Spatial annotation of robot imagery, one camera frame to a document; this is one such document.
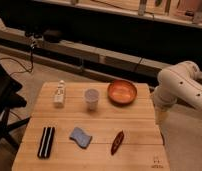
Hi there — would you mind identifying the black office chair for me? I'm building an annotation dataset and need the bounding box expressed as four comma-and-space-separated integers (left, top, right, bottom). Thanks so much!
0, 64, 30, 149

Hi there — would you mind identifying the small white bottle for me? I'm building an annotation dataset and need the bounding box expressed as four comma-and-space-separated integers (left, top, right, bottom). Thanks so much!
53, 80, 65, 107

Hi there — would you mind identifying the black white striped case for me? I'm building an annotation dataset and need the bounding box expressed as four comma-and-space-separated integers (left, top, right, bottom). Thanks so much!
37, 127, 55, 159

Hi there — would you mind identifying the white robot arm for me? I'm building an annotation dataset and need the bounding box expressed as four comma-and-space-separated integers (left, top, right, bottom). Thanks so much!
152, 61, 202, 124

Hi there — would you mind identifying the black power adapter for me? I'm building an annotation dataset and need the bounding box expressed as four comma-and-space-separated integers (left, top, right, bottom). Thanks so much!
43, 30, 62, 43

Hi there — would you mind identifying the black cable on floor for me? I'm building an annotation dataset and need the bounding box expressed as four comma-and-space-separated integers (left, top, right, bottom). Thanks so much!
0, 39, 38, 76

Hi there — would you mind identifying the blue sponge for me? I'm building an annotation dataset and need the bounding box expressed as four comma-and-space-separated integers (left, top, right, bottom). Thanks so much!
69, 127, 92, 149

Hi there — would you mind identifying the orange wooden bowl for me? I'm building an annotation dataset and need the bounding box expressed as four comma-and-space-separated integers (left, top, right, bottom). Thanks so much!
107, 80, 137, 105

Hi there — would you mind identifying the translucent plastic cup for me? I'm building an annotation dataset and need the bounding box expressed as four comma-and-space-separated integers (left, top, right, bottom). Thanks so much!
84, 89, 99, 110

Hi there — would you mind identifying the dark red chili pepper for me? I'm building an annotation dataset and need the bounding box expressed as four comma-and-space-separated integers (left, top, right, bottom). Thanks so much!
111, 131, 124, 155

